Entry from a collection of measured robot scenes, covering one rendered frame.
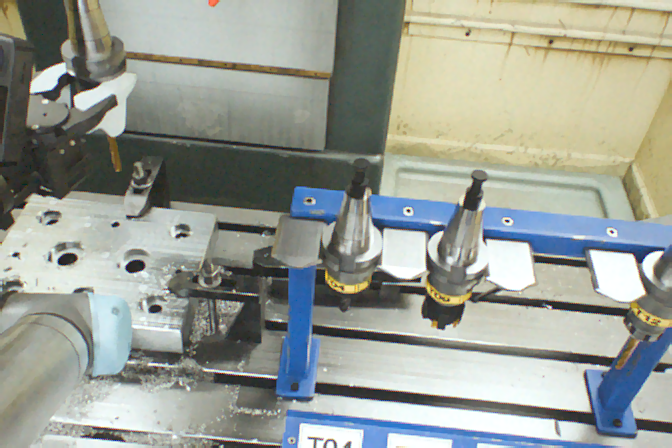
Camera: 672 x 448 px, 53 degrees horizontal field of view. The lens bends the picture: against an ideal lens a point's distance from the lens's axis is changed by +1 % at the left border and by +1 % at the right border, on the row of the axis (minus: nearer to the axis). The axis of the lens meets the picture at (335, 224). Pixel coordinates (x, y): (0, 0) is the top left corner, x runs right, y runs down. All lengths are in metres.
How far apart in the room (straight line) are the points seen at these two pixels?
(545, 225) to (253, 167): 0.78
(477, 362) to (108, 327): 0.57
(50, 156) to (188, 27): 0.57
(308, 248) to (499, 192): 1.17
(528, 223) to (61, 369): 0.48
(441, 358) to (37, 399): 0.63
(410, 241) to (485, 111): 1.07
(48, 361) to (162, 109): 0.85
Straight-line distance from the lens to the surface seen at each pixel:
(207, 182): 1.46
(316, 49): 1.21
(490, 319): 1.09
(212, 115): 1.33
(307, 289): 0.81
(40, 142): 0.71
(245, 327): 0.98
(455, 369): 1.01
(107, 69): 0.77
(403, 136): 1.79
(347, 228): 0.66
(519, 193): 1.84
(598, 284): 0.74
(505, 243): 0.74
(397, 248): 0.71
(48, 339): 0.59
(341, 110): 1.32
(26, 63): 0.68
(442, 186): 1.79
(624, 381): 0.98
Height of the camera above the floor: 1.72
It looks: 44 degrees down
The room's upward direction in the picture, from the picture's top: 5 degrees clockwise
